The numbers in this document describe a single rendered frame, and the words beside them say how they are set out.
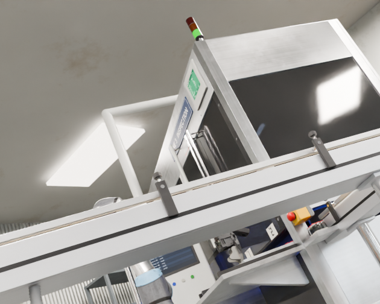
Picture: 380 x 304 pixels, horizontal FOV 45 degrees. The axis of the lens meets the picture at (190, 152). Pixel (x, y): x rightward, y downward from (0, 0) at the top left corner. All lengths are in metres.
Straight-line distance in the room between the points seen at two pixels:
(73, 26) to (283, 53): 1.83
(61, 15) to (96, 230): 2.91
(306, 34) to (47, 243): 2.24
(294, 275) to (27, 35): 2.70
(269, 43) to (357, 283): 1.39
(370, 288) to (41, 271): 1.53
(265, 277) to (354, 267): 0.39
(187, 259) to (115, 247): 1.99
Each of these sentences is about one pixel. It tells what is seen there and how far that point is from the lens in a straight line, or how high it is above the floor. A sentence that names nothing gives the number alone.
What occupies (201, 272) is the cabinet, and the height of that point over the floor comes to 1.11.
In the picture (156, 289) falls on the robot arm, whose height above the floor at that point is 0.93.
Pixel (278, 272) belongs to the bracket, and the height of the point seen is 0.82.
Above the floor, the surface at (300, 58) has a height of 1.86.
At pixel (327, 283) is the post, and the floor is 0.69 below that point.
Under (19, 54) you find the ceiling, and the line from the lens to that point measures 4.01.
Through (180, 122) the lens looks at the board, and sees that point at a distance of 3.00.
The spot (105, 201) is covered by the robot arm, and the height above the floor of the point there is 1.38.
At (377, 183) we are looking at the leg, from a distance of 1.40.
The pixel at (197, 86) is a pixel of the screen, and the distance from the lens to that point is 2.63.
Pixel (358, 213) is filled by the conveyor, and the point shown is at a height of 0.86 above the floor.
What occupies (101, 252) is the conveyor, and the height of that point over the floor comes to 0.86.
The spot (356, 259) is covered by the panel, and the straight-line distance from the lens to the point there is 2.22.
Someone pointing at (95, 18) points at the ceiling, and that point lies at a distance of 3.91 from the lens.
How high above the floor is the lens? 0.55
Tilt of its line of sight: 25 degrees up
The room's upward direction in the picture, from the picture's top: 25 degrees counter-clockwise
